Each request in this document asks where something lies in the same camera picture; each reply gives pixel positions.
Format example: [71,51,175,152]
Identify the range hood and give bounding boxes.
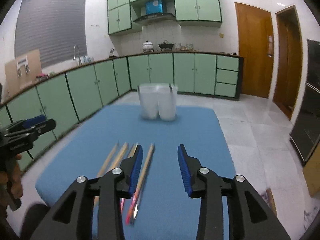
[134,12,176,26]

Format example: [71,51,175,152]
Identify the grey window blind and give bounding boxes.
[15,0,87,68]

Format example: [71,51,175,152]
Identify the white container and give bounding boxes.
[157,83,178,121]
[138,83,159,120]

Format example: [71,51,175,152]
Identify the brown patterned floor mat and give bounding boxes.
[260,188,277,216]

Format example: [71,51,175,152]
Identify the green upper kitchen cabinets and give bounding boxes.
[107,0,222,35]

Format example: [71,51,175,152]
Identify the white container right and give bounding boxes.
[157,83,178,121]

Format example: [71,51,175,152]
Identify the green kitchen cabinets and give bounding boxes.
[107,0,222,35]
[1,51,244,170]

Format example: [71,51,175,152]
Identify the kitchen faucet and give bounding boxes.
[73,45,81,66]

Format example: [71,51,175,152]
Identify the person's left hand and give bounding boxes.
[1,163,23,199]

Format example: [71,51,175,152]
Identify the white cooking pot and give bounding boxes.
[142,41,154,53]

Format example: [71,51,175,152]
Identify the green lower kitchen cabinets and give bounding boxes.
[1,51,244,170]

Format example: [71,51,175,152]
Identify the red-handled chopstick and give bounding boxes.
[125,143,155,225]
[120,144,137,212]
[127,144,136,158]

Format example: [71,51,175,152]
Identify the bamboo chopstick red-pattern end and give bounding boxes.
[93,142,129,208]

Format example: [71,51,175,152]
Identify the white container left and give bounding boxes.
[138,83,159,120]

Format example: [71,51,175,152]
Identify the black wok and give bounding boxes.
[158,40,174,51]

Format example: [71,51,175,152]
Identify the blue table cloth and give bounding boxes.
[35,105,235,239]

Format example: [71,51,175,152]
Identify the wooden door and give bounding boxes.
[235,2,274,98]

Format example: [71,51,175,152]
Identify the black oven appliance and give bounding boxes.
[290,39,320,166]

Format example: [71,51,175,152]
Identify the cardboard box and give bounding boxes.
[5,49,42,98]

